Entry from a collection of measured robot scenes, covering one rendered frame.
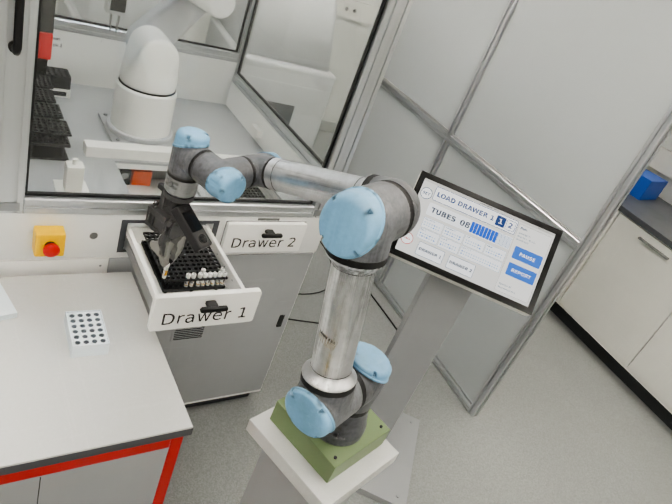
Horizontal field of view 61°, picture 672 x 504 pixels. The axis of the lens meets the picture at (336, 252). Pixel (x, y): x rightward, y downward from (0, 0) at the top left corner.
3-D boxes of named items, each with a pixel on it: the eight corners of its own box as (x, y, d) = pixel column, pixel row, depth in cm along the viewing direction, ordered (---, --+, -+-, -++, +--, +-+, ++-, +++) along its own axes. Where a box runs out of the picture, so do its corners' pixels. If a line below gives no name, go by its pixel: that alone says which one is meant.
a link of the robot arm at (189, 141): (193, 143, 121) (168, 124, 125) (182, 187, 127) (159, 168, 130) (221, 140, 127) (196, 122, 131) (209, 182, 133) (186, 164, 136)
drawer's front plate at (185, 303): (252, 321, 161) (262, 291, 155) (148, 332, 144) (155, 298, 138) (249, 317, 162) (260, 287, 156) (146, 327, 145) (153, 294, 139)
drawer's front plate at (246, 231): (298, 251, 200) (308, 224, 194) (220, 252, 183) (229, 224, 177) (296, 248, 201) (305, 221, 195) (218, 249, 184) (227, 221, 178)
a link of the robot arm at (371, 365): (382, 399, 137) (406, 361, 130) (350, 426, 127) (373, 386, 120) (346, 366, 142) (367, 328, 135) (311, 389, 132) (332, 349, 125)
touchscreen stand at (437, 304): (402, 513, 224) (533, 319, 174) (297, 464, 227) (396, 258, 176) (417, 424, 268) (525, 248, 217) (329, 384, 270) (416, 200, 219)
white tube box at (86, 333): (107, 354, 141) (110, 343, 139) (70, 358, 136) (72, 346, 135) (99, 320, 149) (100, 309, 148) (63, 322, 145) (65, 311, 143)
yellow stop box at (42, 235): (64, 258, 153) (67, 235, 149) (34, 258, 148) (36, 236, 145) (61, 246, 156) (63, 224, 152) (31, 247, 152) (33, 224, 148)
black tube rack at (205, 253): (222, 295, 163) (227, 277, 160) (160, 299, 153) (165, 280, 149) (197, 248, 177) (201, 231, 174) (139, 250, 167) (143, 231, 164)
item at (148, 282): (245, 313, 160) (251, 296, 157) (153, 322, 145) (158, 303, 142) (199, 231, 186) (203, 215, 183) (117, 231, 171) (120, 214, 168)
